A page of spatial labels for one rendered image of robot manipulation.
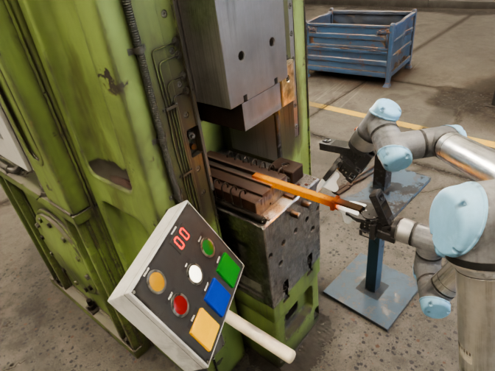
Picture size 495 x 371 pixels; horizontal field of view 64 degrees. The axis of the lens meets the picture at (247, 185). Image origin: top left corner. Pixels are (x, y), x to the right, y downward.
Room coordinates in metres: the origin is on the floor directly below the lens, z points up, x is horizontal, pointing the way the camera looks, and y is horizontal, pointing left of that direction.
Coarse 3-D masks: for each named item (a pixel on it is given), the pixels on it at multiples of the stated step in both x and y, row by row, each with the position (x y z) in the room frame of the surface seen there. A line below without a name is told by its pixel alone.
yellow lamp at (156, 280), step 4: (156, 272) 0.67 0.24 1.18; (152, 276) 0.66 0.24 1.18; (156, 276) 0.66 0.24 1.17; (160, 276) 0.67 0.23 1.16; (152, 280) 0.65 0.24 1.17; (156, 280) 0.65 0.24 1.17; (160, 280) 0.66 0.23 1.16; (152, 284) 0.64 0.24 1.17; (156, 284) 0.64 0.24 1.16; (160, 284) 0.65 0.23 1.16; (152, 288) 0.63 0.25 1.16; (156, 288) 0.64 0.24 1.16; (160, 288) 0.64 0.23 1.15
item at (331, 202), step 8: (256, 176) 1.29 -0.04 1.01; (264, 176) 1.28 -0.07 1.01; (272, 184) 1.23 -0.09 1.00; (280, 184) 1.21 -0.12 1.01; (288, 184) 1.20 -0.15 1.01; (288, 192) 1.18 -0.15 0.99; (296, 192) 1.15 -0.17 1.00; (304, 192) 1.13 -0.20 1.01; (312, 192) 1.12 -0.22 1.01; (312, 200) 1.10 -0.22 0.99; (320, 200) 1.08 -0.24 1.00; (328, 200) 1.06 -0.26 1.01; (336, 200) 1.05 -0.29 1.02; (344, 200) 1.05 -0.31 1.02; (336, 208) 1.04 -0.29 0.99; (352, 208) 1.00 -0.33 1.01; (360, 208) 0.99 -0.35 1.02
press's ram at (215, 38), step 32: (192, 0) 1.17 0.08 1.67; (224, 0) 1.14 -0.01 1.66; (256, 0) 1.23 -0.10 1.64; (192, 32) 1.19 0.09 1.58; (224, 32) 1.13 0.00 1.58; (256, 32) 1.22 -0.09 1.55; (192, 64) 1.21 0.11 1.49; (224, 64) 1.11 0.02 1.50; (256, 64) 1.21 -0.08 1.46; (224, 96) 1.13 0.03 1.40
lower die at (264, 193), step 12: (216, 156) 1.52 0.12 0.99; (228, 156) 1.50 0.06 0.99; (216, 168) 1.42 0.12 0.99; (252, 168) 1.38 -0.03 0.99; (264, 168) 1.36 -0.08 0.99; (228, 180) 1.31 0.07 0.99; (240, 180) 1.30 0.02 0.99; (252, 180) 1.28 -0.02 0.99; (216, 192) 1.29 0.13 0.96; (228, 192) 1.24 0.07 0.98; (252, 192) 1.21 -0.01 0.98; (264, 192) 1.20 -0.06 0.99; (276, 192) 1.24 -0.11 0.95; (252, 204) 1.16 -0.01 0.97; (264, 204) 1.19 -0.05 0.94
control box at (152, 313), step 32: (160, 224) 0.86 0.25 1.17; (192, 224) 0.86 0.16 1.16; (160, 256) 0.71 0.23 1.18; (192, 256) 0.77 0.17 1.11; (128, 288) 0.61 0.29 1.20; (192, 288) 0.70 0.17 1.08; (160, 320) 0.58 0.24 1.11; (192, 320) 0.62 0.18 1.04; (224, 320) 0.68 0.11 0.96; (192, 352) 0.56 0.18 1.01
